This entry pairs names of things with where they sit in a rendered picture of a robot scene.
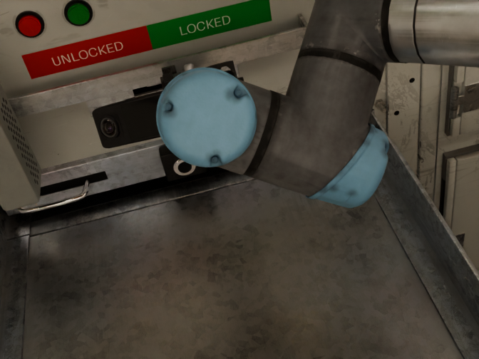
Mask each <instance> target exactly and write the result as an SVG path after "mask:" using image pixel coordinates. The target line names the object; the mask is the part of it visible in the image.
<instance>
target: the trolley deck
mask: <svg viewBox="0 0 479 359"><path fill-rule="evenodd" d="M22 359H463V356H462V355H461V354H460V351H459V349H458V348H457V346H456V344H455V342H454V340H453V339H452V337H451V335H450V333H449V332H448V329H447V328H446V326H445V324H444V322H443V320H442V318H441V317H440V315H439V313H438V312H437V310H436V307H435V306H434V304H433V302H432V300H431V298H430V297H429V295H428V293H427V291H426V290H425V288H424V286H423V284H422V283H421V280H420V279H419V277H418V275H417V273H416V271H415V269H414V268H413V266H412V264H411V262H410V261H409V259H408V257H407V255H406V253H405V251H404V250H403V247H402V246H401V244H400V242H399V240H398V239H397V237H396V235H395V233H394V232H393V230H392V228H391V226H390V224H389V222H388V220H387V218H386V217H385V215H384V213H383V212H382V210H381V208H380V206H379V204H378V202H377V201H376V198H375V197H374V195H372V196H371V197H370V199H369V200H368V201H366V202H365V203H363V204H362V205H360V206H358V207H354V208H346V207H342V206H339V205H336V204H332V203H328V202H324V201H321V200H318V199H308V198H306V196H305V195H303V194H300V193H297V192H293V191H291V190H288V189H285V188H282V187H278V186H276V185H273V184H270V183H267V182H263V181H261V180H258V179H255V180H252V181H248V182H243V183H240V184H236V185H232V186H229V187H224V188H221V189H216V190H212V191H209V192H205V193H202V194H196V195H193V196H190V197H185V198H182V199H176V200H174V201H171V202H166V203H162V204H157V205H154V206H151V207H146V208H143V209H138V210H135V211H131V212H126V213H123V214H118V215H115V216H112V217H107V218H104V219H99V220H95V221H92V222H87V223H84V224H79V225H76V226H73V227H68V228H65V229H59V230H56V231H51V232H49V233H45V234H40V235H37V236H32V237H30V242H29V264H28V276H27V287H26V309H25V321H24V343H23V354H22Z"/></svg>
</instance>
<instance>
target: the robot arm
mask: <svg viewBox="0 0 479 359"><path fill-rule="evenodd" d="M386 63H423V64H434V65H445V66H466V67H477V68H479V0H315V2H314V7H313V9H312V12H311V16H310V19H309V23H308V25H307V29H306V32H305V34H304V39H303V41H302V46H301V48H300V51H299V55H298V57H297V61H296V63H295V66H294V70H293V73H292V76H291V80H290V82H289V86H288V89H287V93H286V95H283V94H281V93H277V92H274V91H272V90H267V89H264V88H261V87H259V86H256V85H252V84H251V83H247V82H244V78H243V77H240V78H238V77H237V74H236V71H235V65H234V62H233V61H226V62H223V63H218V64H215V65H211V66H208V67H204V68H195V67H194V65H193V64H192V63H189V64H185V65H184V67H183V68H184V71H185V72H183V73H181V72H179V73H177V71H176V68H175V65H173V66H168V67H164V68H162V72H163V76H162V77H160V81H161V84H162V87H163V90H162V91H158V92H155V93H151V94H146V95H142V96H138V97H133V98H129V99H125V100H123V101H120V102H117V103H112V104H109V105H105V106H103V107H100V108H96V109H95V110H94V111H93V112H92V115H93V119H94V122H95V124H96V128H97V131H98V135H99V138H100V140H101V144H102V146H103V147H104V148H112V147H119V146H122V145H128V144H132V143H135V142H141V141H145V140H151V139H155V138H158V137H161V138H162V140H163V142H164V143H165V145H166V146H167V148H168V149H169V150H170V151H171V152H172V153H173V154H174V155H175V156H176V157H178V158H180V159H181V160H183V161H184V162H186V163H189V164H191V165H195V166H198V167H219V168H222V169H224V170H228V171H230V172H234V173H237V174H240V175H247V176H249V177H252V178H255V179H257V180H261V181H263V182H267V183H270V184H273V185H276V186H278V187H282V188H285V189H288V190H291V191H293V192H297V193H300V194H303V195H305V196H306V198H308V199H318V200H321V201H324V202H328V203H332V204H336V205H339V206H342V207H346V208H354V207H358V206H360V205H362V204H363V203H365V202H366V201H368V200H369V199H370V197H371V196H372V195H373V194H374V192H375V191H376V189H377V188H378V186H379V184H380V182H381V180H382V178H383V175H384V172H385V170H386V166H387V162H388V155H387V152H388V149H389V141H388V138H387V136H386V134H385V132H383V131H382V130H379V129H378V128H375V126H374V125H373V124H371V123H369V118H370V115H371V111H372V108H373V106H374V101H375V99H376V94H377V91H378V87H379V85H380V82H381V78H382V75H383V71H384V68H385V65H386ZM225 66H227V67H228V68H230V70H228V71H222V69H221V68H222V67H225Z"/></svg>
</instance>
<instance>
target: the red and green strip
mask: <svg viewBox="0 0 479 359"><path fill-rule="evenodd" d="M271 20H272V15H271V10H270V4H269V0H251V1H245V2H242V3H238V4H233V5H230V6H224V7H221V8H218V9H213V10H209V11H203V12H200V13H197V14H192V15H189V16H183V17H180V18H176V19H171V20H168V21H162V22H159V23H156V24H151V25H147V26H141V27H138V28H133V29H130V30H126V31H121V32H117V33H112V34H109V35H105V36H100V37H97V38H92V39H88V40H84V41H79V42H76V43H71V44H68V45H64V46H59V47H55V48H50V49H46V50H43V51H38V52H35V53H30V54H26V55H22V58H23V60H24V63H25V65H26V67H27V70H28V72H29V75H30V76H31V79H34V78H39V77H42V76H47V75H51V74H54V73H60V72H63V71H68V70H71V69H74V68H80V67H84V66H89V65H92V64H95V63H100V62H104V61H109V60H113V59H116V58H121V57H124V56H129V55H133V54H137V53H142V52H145V51H150V50H153V49H156V48H162V47H166V46H171V45H174V44H177V43H182V42H186V41H191V40H195V39H198V38H203V37H206V36H212V35H215V34H219V33H224V32H227V31H232V30H235V29H239V28H244V27H248V26H253V25H256V24H261V23H265V22H268V21H271Z"/></svg>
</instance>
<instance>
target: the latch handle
mask: <svg viewBox="0 0 479 359"><path fill-rule="evenodd" d="M89 187H90V178H88V177H87V178H85V182H84V187H83V191H82V192H81V193H80V194H79V195H76V196H73V197H69V198H65V199H61V200H58V201H55V202H49V203H46V204H41V205H38V206H35V207H29V208H23V207H20V208H17V209H18V211H19V212H20V213H22V214H29V213H32V212H38V211H41V210H45V209H50V208H53V207H58V206H61V205H65V204H69V203H72V202H77V201H79V200H82V199H83V198H84V197H85V196H86V195H87V194H88V191H89Z"/></svg>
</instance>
